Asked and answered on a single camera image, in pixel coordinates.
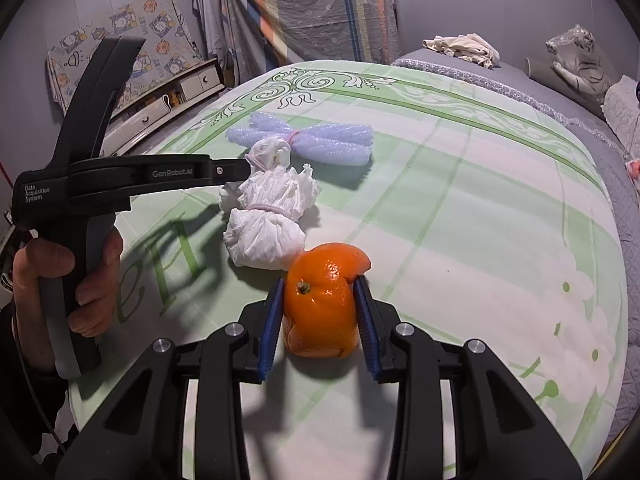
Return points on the person's left forearm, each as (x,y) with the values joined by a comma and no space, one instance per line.
(25,375)

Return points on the grey hanging shirt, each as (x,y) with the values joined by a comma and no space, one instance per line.
(210,5)

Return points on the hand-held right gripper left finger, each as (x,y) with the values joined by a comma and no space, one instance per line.
(272,330)

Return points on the white drawer cabinet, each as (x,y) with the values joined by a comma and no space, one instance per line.
(200,80)

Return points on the white tiger plush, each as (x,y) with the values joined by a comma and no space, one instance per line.
(582,62)

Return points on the green floral bedsheet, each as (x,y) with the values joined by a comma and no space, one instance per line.
(450,210)

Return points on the lilac foam net bundle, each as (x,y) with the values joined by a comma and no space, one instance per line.
(325,137)

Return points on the white lace pillow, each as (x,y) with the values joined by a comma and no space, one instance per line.
(625,110)

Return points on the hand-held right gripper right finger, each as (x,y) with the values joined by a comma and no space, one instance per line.
(365,330)

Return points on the cream crumpled clothing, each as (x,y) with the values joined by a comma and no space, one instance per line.
(465,47)

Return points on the grey quilted blanket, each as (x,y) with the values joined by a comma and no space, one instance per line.
(622,220)

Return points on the grey-green bolster pillow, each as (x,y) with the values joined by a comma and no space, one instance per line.
(542,72)

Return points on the cartoon printed cloth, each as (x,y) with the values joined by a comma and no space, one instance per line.
(135,25)

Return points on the orange peel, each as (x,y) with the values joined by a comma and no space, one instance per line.
(320,305)

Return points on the person's left hand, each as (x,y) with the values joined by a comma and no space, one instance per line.
(97,290)

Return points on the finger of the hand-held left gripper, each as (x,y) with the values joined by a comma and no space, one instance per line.
(230,170)

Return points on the white tissue bundle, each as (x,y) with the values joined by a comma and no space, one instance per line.
(265,210)

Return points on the striped hanging sheet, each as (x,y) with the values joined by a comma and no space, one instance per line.
(320,10)

